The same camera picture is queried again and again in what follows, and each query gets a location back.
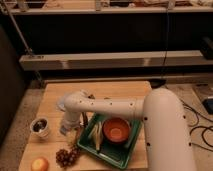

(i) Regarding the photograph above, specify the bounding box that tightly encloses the orange fruit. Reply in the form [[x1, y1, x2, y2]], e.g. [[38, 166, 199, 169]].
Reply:
[[31, 158, 49, 171]]

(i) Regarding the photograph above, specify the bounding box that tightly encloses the brown handled utensil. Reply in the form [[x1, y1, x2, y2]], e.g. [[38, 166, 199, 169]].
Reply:
[[82, 112, 88, 128]]

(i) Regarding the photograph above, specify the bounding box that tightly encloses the red bowl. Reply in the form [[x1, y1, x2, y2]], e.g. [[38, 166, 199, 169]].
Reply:
[[102, 117, 131, 144]]

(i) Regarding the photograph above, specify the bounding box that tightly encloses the metal shelf rack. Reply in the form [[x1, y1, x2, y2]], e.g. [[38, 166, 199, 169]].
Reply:
[[0, 0, 213, 82]]

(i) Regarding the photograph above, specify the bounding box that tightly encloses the green tray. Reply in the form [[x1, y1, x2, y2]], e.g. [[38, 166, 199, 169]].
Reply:
[[77, 114, 142, 169]]

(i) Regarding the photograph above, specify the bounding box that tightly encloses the blue sponge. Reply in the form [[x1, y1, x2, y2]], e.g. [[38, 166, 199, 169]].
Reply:
[[59, 126, 68, 136]]

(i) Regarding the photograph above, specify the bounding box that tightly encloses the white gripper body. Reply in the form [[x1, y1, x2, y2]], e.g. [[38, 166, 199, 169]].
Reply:
[[61, 112, 80, 131]]

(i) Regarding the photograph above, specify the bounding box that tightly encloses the black floor cable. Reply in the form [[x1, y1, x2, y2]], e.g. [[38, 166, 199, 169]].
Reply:
[[179, 98, 213, 151]]

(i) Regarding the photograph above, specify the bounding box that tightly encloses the bunch of dark grapes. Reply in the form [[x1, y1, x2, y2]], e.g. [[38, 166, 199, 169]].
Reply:
[[56, 146, 80, 168]]

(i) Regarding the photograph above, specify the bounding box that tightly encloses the white cup with dark contents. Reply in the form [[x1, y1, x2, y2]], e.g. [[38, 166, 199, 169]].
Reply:
[[30, 117, 50, 138]]

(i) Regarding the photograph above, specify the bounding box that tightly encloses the yellow corn stick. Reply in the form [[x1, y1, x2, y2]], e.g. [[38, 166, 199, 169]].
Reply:
[[91, 122, 103, 152]]

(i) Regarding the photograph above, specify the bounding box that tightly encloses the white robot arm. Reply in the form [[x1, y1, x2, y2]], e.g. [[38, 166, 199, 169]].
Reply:
[[61, 88, 197, 171]]

